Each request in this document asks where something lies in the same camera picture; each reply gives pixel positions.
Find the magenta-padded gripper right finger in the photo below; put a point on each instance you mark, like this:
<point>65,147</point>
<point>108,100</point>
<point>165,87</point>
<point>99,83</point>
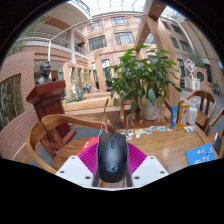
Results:
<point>148,168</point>

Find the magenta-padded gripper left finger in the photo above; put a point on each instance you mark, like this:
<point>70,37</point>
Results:
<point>75,168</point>

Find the black computer mouse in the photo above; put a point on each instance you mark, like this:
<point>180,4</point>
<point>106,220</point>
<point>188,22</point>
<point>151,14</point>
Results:
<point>112,156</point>

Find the blue printed mouse pad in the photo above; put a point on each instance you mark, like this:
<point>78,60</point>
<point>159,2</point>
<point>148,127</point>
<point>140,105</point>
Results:
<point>200,155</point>

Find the blue tube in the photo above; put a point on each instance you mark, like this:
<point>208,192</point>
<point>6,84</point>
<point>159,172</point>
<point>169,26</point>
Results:
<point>174,118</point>

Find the yellow liquid bottle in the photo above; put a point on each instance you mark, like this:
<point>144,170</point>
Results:
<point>183,115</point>

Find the black notebook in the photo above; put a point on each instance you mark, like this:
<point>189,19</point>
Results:
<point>217,143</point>

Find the spiky green plant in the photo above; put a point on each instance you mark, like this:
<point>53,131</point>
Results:
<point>79,93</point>

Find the green potted plant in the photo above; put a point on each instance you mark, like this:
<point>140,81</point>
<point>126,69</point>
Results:
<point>143,76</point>

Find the dark bust statue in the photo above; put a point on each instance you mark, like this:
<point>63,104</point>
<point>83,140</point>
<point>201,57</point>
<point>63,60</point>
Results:
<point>44,73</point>

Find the white abstract sculpture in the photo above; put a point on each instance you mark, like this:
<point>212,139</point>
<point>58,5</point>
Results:
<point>190,71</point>

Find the dark red wooden pedestal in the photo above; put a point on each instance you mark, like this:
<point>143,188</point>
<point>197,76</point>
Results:
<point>50,103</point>

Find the tall wooden beam frame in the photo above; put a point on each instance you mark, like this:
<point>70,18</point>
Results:
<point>165,43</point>

